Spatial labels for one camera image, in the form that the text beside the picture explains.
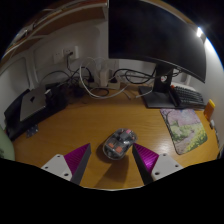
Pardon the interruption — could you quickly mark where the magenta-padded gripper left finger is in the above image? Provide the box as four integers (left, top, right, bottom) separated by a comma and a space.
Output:
40, 142, 92, 186

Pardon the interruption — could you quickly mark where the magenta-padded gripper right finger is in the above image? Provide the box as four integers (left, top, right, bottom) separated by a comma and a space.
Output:
131, 142, 185, 185

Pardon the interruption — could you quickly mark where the transparent computer mouse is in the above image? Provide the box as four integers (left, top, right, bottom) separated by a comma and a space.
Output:
102, 127, 139, 161

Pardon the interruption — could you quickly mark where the floral print mouse pad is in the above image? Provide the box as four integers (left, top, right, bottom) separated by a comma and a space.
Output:
159, 107, 209, 156

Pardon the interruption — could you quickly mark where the black flat box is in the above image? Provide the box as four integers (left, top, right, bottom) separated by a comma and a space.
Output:
3, 83, 69, 141

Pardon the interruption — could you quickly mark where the silver mini computer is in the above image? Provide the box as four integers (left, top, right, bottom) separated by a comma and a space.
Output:
19, 87, 48, 123

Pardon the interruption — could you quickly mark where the orange bottle with yellow lid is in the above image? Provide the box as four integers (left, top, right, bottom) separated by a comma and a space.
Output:
203, 98, 217, 122

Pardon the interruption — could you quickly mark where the dark grey keyboard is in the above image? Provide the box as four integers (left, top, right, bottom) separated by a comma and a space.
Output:
170, 84, 206, 109

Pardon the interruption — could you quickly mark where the white power strip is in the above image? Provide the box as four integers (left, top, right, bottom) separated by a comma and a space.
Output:
96, 68, 121, 90

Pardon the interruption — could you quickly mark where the black computer monitor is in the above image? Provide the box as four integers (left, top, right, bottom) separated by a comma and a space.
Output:
107, 0, 208, 109

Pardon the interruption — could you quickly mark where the bright white lamp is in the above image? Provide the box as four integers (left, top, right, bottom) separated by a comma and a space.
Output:
195, 26, 204, 38

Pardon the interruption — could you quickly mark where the white cable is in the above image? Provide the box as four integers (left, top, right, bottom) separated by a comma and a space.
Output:
79, 58, 129, 100

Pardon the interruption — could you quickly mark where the black cable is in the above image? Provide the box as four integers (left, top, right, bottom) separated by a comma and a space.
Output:
113, 68, 183, 86

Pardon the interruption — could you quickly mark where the white wall outlet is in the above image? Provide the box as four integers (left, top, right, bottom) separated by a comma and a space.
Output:
63, 45, 80, 61

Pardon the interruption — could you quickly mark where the wooden wall shelf unit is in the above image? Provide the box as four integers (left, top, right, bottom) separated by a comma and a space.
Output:
0, 0, 109, 68

